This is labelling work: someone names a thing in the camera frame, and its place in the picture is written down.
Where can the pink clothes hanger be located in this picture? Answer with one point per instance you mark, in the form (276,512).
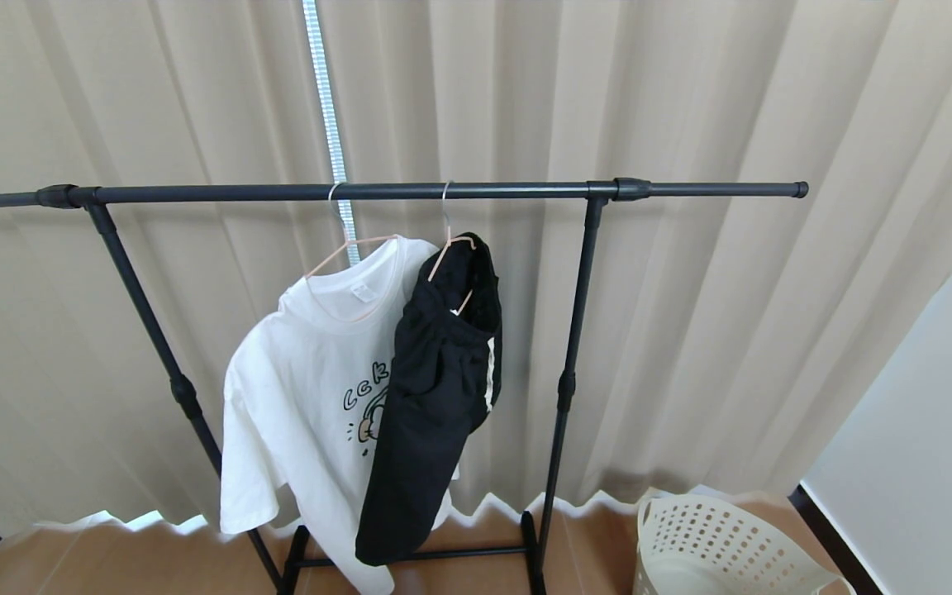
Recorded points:
(373,240)
(440,259)

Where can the black shorts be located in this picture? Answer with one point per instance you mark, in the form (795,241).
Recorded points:
(426,430)

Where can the white printed T-shirt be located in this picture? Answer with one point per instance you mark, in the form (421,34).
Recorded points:
(294,413)

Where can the black clothes rack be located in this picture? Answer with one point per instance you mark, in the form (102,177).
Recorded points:
(691,189)

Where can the white laundry basket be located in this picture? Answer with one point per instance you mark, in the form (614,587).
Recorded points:
(716,537)

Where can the beige curtain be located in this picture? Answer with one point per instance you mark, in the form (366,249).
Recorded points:
(732,99)

